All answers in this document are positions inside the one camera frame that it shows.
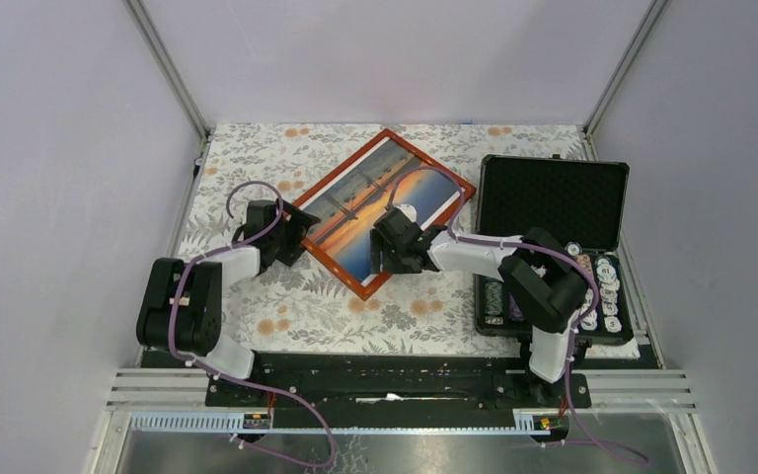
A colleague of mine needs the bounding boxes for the sunset landscape photo print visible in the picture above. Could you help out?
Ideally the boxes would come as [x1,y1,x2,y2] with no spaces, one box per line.
[301,137,467,287]

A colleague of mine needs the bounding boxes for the orange wooden picture frame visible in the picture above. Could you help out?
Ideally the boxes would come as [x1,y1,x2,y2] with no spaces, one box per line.
[290,127,478,302]

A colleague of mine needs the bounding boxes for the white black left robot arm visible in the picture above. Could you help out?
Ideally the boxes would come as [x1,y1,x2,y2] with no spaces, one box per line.
[135,198,320,406]

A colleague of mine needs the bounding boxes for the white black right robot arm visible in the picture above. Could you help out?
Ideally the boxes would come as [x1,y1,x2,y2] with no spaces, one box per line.
[369,207,600,407]

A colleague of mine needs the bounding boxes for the floral patterned table mat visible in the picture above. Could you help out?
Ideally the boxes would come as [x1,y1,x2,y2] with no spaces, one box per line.
[178,123,585,357]

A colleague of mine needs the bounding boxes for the black poker chip case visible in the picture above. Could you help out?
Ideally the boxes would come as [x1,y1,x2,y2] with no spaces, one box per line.
[475,155,634,346]

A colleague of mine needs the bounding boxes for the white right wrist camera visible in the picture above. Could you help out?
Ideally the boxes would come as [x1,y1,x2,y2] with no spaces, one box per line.
[395,203,418,226]

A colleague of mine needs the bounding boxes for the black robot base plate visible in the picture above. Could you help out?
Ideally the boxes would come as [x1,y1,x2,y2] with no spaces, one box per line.
[205,353,591,429]

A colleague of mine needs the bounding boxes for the aluminium rail frame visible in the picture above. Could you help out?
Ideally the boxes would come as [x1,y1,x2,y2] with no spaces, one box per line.
[106,368,696,435]

